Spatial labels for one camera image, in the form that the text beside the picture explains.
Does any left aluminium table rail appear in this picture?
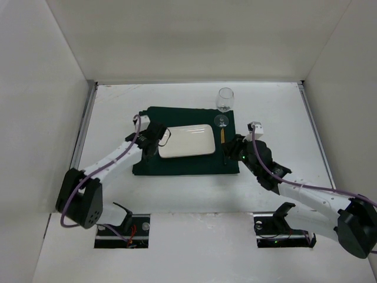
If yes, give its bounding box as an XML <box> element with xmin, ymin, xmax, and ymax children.
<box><xmin>60</xmin><ymin>81</ymin><xmax>98</xmax><ymax>213</ymax></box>

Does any dark green cloth napkin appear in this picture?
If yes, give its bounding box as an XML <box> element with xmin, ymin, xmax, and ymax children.
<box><xmin>132</xmin><ymin>106</ymin><xmax>240</xmax><ymax>176</ymax></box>

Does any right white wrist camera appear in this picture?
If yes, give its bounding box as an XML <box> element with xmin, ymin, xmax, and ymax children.
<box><xmin>245</xmin><ymin>121</ymin><xmax>264</xmax><ymax>141</ymax></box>

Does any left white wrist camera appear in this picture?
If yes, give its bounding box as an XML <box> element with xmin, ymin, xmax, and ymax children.
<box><xmin>133</xmin><ymin>115</ymin><xmax>150</xmax><ymax>131</ymax></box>

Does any gold knife black handle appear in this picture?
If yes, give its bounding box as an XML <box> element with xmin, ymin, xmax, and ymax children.
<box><xmin>220</xmin><ymin>128</ymin><xmax>227</xmax><ymax>166</ymax></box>

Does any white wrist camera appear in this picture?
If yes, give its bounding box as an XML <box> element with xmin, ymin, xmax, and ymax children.
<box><xmin>245</xmin><ymin>121</ymin><xmax>264</xmax><ymax>141</ymax></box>
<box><xmin>133</xmin><ymin>115</ymin><xmax>150</xmax><ymax>131</ymax></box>

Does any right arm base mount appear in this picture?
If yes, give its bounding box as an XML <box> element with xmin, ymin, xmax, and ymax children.
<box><xmin>253</xmin><ymin>202</ymin><xmax>316</xmax><ymax>248</ymax></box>

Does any clear wine glass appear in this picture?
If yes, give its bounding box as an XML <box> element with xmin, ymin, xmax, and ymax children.
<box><xmin>214</xmin><ymin>87</ymin><xmax>234</xmax><ymax>128</ymax></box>

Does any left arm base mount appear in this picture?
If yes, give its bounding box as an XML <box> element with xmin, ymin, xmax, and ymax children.
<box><xmin>94</xmin><ymin>202</ymin><xmax>151</xmax><ymax>249</ymax></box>

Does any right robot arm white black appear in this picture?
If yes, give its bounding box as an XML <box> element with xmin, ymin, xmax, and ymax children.
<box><xmin>222</xmin><ymin>134</ymin><xmax>376</xmax><ymax>259</ymax></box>

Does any aluminium table rail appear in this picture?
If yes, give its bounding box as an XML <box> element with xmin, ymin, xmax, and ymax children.
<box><xmin>297</xmin><ymin>81</ymin><xmax>335</xmax><ymax>188</ymax></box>
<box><xmin>60</xmin><ymin>81</ymin><xmax>98</xmax><ymax>213</ymax></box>

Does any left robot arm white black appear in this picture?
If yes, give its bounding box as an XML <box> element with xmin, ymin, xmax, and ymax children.
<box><xmin>55</xmin><ymin>121</ymin><xmax>167</xmax><ymax>229</ymax></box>

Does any white rectangular plate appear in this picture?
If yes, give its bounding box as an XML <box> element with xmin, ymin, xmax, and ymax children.
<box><xmin>158</xmin><ymin>124</ymin><xmax>216</xmax><ymax>159</ymax></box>

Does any right aluminium table rail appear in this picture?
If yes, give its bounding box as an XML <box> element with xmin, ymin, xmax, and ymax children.
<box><xmin>297</xmin><ymin>81</ymin><xmax>335</xmax><ymax>188</ymax></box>

